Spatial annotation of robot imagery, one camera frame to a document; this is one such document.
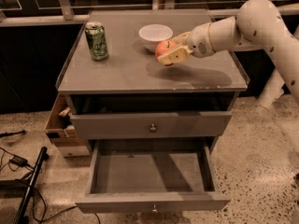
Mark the black pole on floor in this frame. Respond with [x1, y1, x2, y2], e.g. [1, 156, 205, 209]
[13, 147, 49, 224]

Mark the cardboard box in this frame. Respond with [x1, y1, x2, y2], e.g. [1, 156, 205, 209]
[45, 95, 91, 158]

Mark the white diagonal pipe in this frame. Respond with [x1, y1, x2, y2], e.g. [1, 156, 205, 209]
[258, 24, 299, 107]

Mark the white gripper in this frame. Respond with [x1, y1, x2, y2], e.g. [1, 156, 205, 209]
[157, 23, 215, 66]

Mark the grey top drawer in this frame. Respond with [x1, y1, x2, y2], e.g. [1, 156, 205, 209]
[71, 111, 232, 140]

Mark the grey drawer cabinet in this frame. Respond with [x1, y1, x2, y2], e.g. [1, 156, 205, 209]
[55, 8, 250, 154]

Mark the white ceramic bowl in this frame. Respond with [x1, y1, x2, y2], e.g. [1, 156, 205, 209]
[138, 24, 173, 52]

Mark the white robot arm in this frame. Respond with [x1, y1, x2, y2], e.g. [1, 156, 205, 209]
[157, 0, 299, 106]

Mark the green soda can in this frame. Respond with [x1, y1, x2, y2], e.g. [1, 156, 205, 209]
[85, 22, 108, 61]

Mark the grey open middle drawer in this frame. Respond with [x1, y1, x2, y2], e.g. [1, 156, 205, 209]
[76, 138, 230, 213]

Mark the black floor cable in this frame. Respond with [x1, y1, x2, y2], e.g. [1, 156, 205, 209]
[0, 129, 102, 224]

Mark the black power adapter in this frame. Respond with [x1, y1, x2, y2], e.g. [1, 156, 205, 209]
[9, 156, 28, 167]

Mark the red apple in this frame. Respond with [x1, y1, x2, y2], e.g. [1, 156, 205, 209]
[155, 40, 177, 65]

